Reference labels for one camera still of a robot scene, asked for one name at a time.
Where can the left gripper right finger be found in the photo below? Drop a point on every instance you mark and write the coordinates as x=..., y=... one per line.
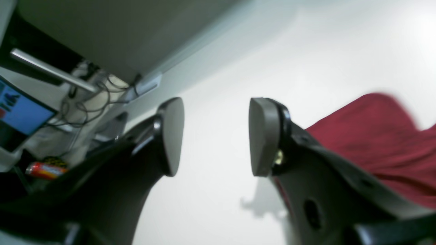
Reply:
x=331, y=200

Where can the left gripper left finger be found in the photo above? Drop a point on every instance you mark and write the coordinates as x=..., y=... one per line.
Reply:
x=99, y=202

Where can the dark red long-sleeve shirt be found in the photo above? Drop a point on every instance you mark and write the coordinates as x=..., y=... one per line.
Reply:
x=378, y=134

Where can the red drink can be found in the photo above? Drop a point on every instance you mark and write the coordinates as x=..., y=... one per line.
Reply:
x=44, y=171

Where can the blue monitor screen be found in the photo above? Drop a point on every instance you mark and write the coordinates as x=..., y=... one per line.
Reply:
x=21, y=116

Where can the silver metal bar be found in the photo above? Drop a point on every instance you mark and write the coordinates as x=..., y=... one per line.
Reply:
x=51, y=70

